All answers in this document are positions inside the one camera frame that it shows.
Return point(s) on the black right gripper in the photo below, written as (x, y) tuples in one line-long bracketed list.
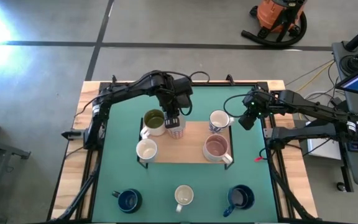
[(248, 119)]

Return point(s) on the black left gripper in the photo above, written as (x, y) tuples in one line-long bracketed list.
[(172, 119)]

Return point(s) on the red lattice patterned mug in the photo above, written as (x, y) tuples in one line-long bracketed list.
[(176, 133)]

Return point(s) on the white mug olive interior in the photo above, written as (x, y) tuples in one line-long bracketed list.
[(154, 119)]

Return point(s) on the white mug blue flowers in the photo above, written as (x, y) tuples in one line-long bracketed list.
[(218, 119)]

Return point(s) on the green patterned white mug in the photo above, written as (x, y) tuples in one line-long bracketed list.
[(147, 151)]

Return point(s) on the white lettered mug pink interior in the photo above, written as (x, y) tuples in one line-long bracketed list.
[(216, 146)]

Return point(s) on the plain white mug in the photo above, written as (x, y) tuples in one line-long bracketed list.
[(183, 195)]

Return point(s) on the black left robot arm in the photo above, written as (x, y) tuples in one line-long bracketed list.
[(126, 88)]

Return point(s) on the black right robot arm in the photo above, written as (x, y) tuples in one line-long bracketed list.
[(306, 107)]

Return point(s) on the wooden shelf riser black legs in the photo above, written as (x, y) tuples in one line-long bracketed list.
[(191, 143)]

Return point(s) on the red clip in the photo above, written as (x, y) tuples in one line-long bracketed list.
[(258, 158)]

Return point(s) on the black table clamp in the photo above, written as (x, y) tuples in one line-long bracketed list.
[(229, 78), (114, 78)]

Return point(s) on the green table mat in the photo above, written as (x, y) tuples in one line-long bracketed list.
[(135, 174)]

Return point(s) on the white booklet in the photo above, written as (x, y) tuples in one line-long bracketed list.
[(322, 151)]

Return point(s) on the orange shop vacuum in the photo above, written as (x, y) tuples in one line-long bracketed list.
[(269, 12)]

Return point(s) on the black caster wheel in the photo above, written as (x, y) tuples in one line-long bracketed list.
[(341, 186)]

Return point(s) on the black round device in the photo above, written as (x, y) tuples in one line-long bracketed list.
[(353, 63)]

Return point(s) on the grey metal stand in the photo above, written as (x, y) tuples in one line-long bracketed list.
[(2, 149)]

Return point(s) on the grey mounting bracket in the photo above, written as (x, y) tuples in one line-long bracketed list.
[(268, 133)]

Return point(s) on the black aluminium table frame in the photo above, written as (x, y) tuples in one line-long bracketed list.
[(216, 83)]

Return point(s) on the black mounting bracket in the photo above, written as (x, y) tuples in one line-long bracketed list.
[(71, 134)]

